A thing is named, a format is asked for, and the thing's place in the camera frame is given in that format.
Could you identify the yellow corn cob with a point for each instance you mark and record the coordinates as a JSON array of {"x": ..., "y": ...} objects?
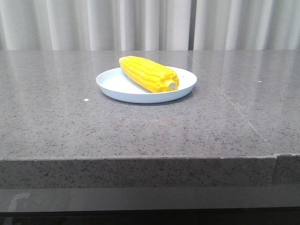
[{"x": 151, "y": 75}]

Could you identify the light blue round plate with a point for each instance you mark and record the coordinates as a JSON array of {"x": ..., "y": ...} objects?
[{"x": 115, "y": 84}]

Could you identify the white pleated curtain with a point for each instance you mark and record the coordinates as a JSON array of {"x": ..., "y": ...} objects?
[{"x": 149, "y": 25}]

